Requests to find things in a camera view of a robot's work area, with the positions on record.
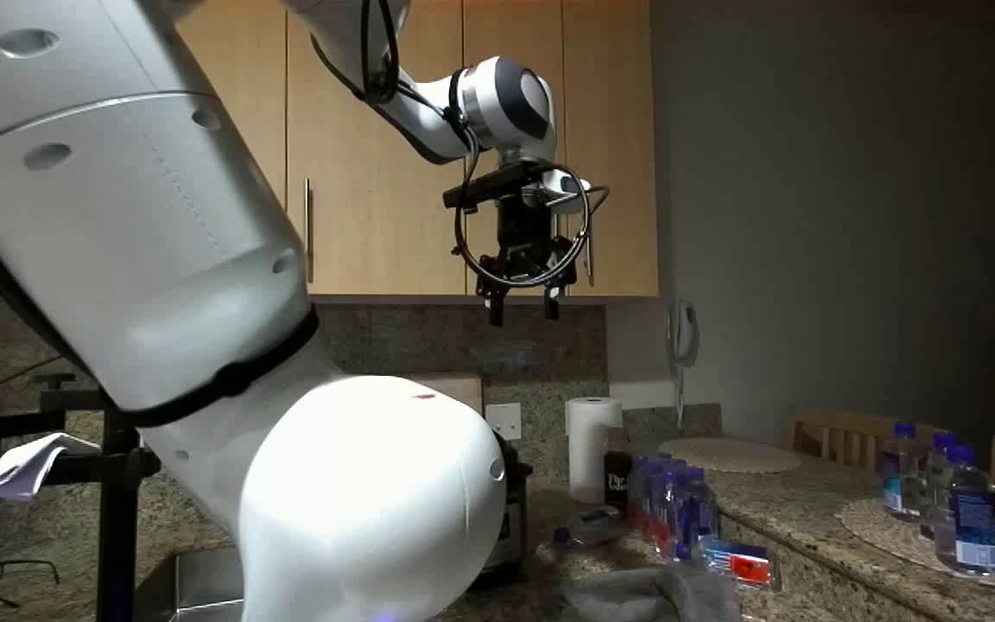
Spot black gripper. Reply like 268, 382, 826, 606
473, 199, 580, 327

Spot stainless steel sink basin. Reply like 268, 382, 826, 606
131, 546, 252, 622

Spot water bottle blue label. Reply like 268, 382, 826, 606
937, 444, 995, 579
877, 419, 926, 523

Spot dark bottle white label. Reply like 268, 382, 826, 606
600, 445, 635, 511

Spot red white package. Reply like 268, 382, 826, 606
706, 538, 781, 591

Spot black pressure cooker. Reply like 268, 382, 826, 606
480, 444, 536, 579

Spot beige box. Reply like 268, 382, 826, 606
410, 371, 487, 415

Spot black cable strap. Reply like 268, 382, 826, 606
113, 308, 325, 431

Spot wooden cabinet door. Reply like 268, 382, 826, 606
458, 0, 568, 300
282, 0, 468, 296
558, 0, 662, 304
174, 0, 289, 207

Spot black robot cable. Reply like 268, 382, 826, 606
307, 0, 619, 295

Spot round woven placemat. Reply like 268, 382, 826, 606
835, 494, 995, 598
653, 431, 809, 478

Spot black eyeglasses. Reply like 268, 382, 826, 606
0, 554, 67, 611

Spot small bottle blue cap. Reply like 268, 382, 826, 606
547, 516, 627, 560

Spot white wall outlet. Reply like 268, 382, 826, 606
485, 396, 524, 445

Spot metal cabinet handle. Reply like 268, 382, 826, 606
303, 176, 322, 291

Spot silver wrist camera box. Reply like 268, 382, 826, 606
517, 166, 596, 215

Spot white paper towel roll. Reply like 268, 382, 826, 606
564, 394, 627, 507

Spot white crumpled paper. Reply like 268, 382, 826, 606
0, 427, 102, 503

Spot white wall phone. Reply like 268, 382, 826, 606
662, 296, 706, 431

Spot grey towel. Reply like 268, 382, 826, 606
558, 558, 747, 622

